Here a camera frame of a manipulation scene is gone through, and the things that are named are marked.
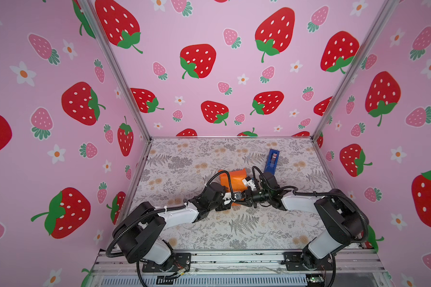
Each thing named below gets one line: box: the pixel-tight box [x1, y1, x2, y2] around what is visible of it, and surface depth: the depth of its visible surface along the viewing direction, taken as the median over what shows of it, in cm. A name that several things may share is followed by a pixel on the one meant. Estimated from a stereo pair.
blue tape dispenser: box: [263, 148, 280, 176], surface depth 105 cm
